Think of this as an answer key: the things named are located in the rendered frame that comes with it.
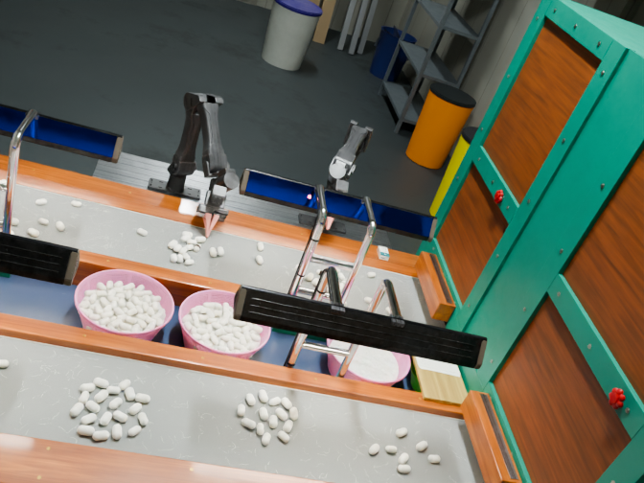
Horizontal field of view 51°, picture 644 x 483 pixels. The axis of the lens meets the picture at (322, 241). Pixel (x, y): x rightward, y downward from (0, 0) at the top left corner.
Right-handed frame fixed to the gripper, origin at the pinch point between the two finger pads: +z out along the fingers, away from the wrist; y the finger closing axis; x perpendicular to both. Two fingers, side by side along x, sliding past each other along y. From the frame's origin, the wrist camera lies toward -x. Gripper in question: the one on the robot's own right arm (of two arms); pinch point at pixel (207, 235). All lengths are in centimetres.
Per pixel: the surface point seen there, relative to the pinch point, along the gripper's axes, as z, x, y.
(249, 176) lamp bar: -9.5, -36.4, 5.3
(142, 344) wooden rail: 44, -38, -14
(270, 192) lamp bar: -6.8, -35.6, 12.4
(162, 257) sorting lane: 13.0, -8.8, -12.9
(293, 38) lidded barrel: -285, 304, 64
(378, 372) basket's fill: 38, -29, 55
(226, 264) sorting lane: 10.3, -6.6, 7.5
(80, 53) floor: -191, 264, -97
